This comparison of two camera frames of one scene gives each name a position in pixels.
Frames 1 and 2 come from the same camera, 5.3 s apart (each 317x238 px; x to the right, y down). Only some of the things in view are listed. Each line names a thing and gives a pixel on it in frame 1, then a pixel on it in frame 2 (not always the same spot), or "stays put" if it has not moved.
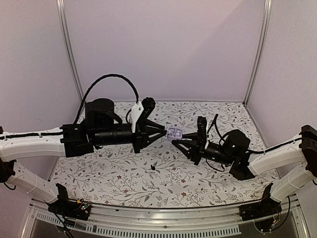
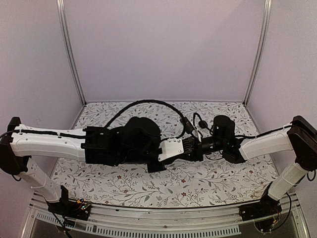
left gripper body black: x=107 y=137 -> x=132 y=157
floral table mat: x=160 y=176 stays put
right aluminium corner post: x=265 y=27 stays put
